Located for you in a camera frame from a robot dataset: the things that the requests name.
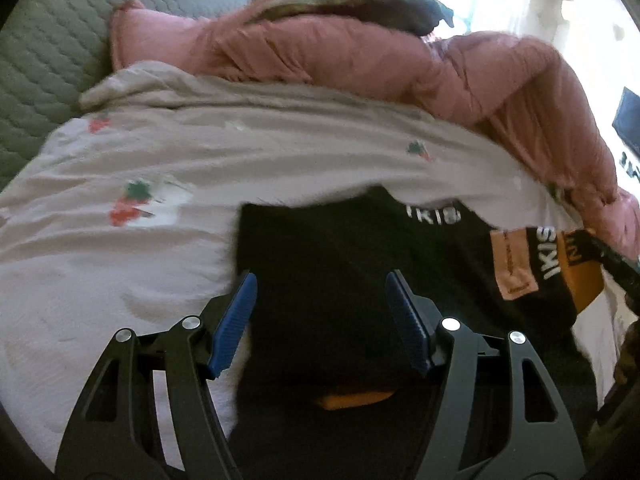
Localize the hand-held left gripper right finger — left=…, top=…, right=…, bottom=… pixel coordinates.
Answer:
left=384, top=269, right=588, bottom=480

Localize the grey quilted headboard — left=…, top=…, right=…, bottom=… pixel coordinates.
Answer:
left=0, top=0, right=258, bottom=191

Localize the pale printed bed sheet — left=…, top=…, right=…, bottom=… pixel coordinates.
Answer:
left=0, top=60, right=596, bottom=471

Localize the pink duvet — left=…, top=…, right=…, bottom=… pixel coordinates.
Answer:
left=109, top=0, right=640, bottom=261

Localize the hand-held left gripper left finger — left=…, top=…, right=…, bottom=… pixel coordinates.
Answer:
left=54, top=269, right=259, bottom=480

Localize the striped cloth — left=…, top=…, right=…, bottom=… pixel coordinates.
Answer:
left=245, top=0, right=456, bottom=36

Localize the black sweater with orange cuffs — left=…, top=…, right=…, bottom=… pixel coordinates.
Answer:
left=232, top=185, right=608, bottom=480

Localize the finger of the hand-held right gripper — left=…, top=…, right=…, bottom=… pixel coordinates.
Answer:
left=586, top=232, right=640, bottom=306

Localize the dark monitor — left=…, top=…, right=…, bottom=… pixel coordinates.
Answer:
left=611, top=87, right=640, bottom=156

